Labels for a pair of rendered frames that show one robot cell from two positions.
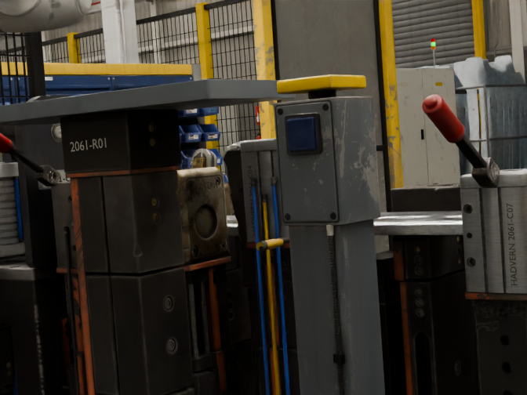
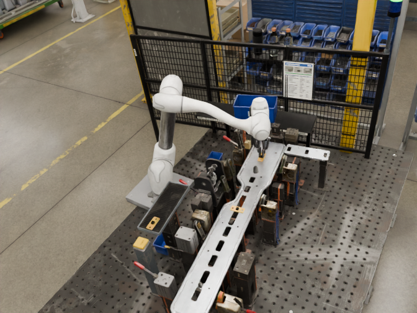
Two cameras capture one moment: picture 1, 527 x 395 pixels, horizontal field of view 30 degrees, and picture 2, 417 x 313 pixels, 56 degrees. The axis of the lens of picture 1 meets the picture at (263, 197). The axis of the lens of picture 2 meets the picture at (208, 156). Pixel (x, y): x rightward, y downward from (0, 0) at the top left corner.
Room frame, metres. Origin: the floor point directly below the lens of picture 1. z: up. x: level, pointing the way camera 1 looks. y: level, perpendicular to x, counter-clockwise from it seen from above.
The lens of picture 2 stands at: (1.14, -1.39, 2.74)
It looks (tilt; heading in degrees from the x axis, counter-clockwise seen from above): 40 degrees down; 83
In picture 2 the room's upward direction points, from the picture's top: 9 degrees counter-clockwise
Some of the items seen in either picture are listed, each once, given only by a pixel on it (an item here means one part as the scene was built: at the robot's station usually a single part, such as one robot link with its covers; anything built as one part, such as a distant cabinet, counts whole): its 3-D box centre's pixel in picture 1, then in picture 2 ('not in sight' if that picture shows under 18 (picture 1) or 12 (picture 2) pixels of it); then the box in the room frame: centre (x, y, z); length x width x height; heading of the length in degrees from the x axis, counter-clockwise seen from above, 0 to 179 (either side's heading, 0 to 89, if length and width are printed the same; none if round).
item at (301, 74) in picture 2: not in sight; (298, 80); (2.15, 0.89, 1.30); 0.23 x 0.02 x 0.31; 143
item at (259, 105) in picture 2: not in sight; (259, 110); (1.74, 0.49, 1.40); 0.13 x 0.11 x 0.16; 74
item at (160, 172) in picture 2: not in sight; (160, 175); (1.05, 0.69, 0.91); 0.18 x 0.16 x 0.22; 74
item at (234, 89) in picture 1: (118, 104); (164, 206); (1.06, 0.15, 1.16); 0.37 x 0.14 x 0.02; 53
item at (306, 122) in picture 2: not in sight; (254, 117); (1.84, 0.97, 1.01); 0.90 x 0.22 x 0.03; 143
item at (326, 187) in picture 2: not in sight; (322, 172); (2.14, 0.40, 0.84); 0.11 x 0.06 x 0.29; 143
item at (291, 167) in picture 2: not in sight; (289, 185); (1.87, 0.33, 0.87); 0.12 x 0.09 x 0.35; 143
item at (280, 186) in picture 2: not in sight; (278, 201); (1.76, 0.25, 0.84); 0.11 x 0.08 x 0.29; 143
